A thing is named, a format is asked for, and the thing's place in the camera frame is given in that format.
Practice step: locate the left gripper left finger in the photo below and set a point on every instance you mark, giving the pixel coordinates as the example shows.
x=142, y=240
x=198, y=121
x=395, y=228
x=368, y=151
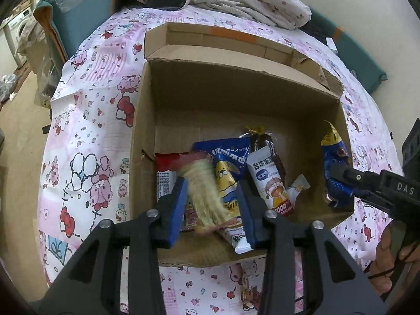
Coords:
x=90, y=282

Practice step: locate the person's right hand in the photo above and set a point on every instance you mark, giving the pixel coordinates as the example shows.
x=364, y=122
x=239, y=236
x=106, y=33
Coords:
x=385, y=261

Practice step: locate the red white snack packet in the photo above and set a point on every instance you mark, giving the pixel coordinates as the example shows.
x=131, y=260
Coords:
x=166, y=173

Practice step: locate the teal pillow by wall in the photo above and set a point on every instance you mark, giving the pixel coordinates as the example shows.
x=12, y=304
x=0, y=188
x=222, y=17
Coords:
x=357, y=60

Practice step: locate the white blue snack packet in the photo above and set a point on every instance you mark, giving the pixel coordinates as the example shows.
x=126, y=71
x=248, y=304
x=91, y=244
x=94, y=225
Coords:
x=235, y=235

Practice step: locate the blue yellow snack packet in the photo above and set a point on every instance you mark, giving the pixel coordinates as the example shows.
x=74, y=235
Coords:
x=228, y=157
x=336, y=160

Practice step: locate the white washing machine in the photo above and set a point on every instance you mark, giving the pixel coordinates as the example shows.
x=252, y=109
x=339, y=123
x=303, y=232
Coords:
x=11, y=31

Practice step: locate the yellow wafer snack packet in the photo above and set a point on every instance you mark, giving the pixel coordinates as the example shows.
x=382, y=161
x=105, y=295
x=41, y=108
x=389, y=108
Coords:
x=197, y=169

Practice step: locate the teal cushion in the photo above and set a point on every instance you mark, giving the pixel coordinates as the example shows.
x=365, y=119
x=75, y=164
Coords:
x=67, y=23

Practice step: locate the brown cardboard box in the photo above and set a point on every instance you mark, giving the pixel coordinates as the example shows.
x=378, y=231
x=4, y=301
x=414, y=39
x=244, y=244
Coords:
x=205, y=82

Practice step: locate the pink Hello Kitty bedsheet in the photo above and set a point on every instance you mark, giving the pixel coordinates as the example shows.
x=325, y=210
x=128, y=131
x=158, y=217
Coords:
x=85, y=172

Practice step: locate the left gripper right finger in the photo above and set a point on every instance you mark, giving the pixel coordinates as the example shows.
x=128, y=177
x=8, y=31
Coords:
x=333, y=282

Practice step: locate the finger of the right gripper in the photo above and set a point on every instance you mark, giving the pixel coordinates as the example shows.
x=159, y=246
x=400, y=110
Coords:
x=377, y=201
x=345, y=180

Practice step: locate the rice cake snack packet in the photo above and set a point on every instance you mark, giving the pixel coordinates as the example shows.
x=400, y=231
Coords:
x=268, y=182

